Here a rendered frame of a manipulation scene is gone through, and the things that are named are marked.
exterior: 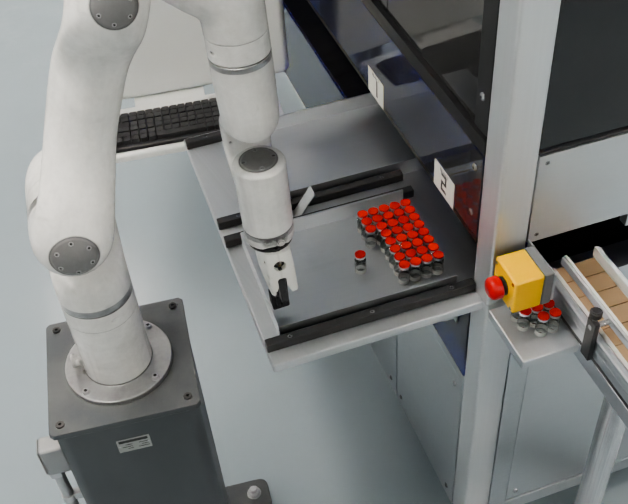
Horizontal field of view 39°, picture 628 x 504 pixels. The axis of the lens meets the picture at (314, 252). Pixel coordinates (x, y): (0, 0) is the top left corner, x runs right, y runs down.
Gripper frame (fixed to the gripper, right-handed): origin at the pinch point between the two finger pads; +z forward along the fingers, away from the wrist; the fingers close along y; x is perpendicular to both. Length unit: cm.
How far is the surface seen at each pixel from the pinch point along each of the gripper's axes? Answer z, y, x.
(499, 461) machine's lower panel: 60, -12, -42
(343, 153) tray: 4.6, 39.3, -26.5
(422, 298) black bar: 2.8, -7.8, -24.4
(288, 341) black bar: 2.8, -8.1, 1.1
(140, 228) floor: 92, 134, 19
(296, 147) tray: 4.4, 45.4, -17.7
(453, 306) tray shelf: 4.9, -10.0, -29.6
